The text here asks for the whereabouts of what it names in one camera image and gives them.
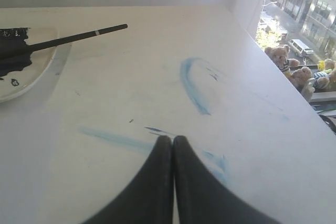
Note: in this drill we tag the brown teddy bear lower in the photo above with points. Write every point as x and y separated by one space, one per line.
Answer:
300 77

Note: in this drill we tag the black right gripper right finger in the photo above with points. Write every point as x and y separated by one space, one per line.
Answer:
201 198

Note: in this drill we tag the black paintbrush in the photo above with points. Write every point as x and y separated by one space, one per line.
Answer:
60 41

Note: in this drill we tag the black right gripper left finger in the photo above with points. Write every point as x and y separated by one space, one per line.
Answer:
149 197

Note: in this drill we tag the brown teddy bear upper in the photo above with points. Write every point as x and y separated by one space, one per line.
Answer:
280 57

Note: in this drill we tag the teddy bear striped shirt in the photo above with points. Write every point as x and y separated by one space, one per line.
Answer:
325 77

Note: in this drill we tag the white square plate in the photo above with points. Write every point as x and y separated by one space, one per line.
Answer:
19 74

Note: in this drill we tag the white paper sheet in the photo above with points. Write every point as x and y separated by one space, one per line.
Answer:
28 136

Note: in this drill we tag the white parked van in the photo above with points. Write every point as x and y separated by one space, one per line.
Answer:
300 48

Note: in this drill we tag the brown teddy bear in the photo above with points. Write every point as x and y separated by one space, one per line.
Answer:
300 77
280 57

